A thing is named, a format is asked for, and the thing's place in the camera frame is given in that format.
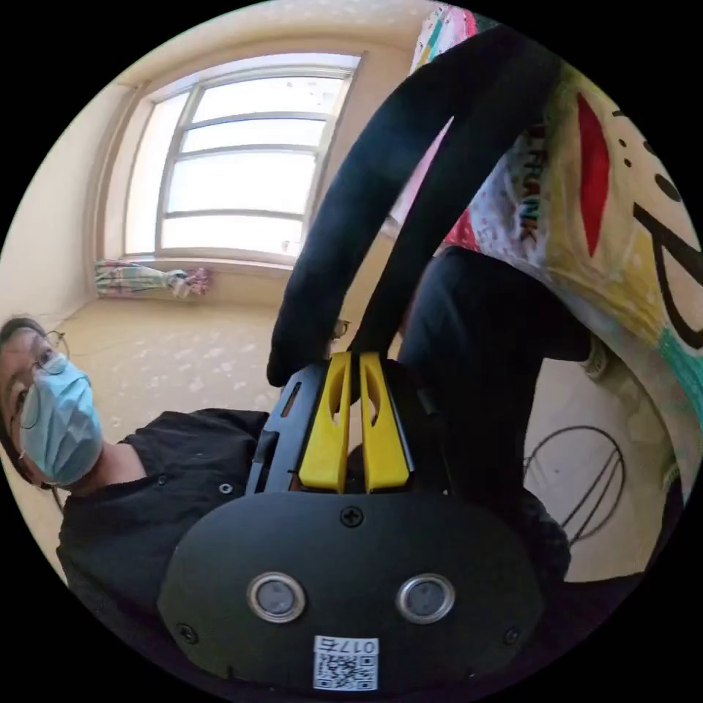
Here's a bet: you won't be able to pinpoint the colourful patterned curtain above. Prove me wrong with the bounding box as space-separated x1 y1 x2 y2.
94 258 213 301

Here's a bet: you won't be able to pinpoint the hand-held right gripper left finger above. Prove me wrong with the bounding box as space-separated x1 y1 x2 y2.
298 351 353 494

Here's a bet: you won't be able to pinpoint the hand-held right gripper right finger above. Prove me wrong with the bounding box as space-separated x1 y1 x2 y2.
359 351 412 494

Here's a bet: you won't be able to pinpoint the person's body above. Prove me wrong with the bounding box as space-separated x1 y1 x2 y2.
0 316 271 666

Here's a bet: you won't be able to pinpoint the window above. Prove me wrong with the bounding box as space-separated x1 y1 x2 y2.
96 52 365 269

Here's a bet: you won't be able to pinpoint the black long pants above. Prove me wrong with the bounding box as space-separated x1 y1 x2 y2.
267 23 595 498

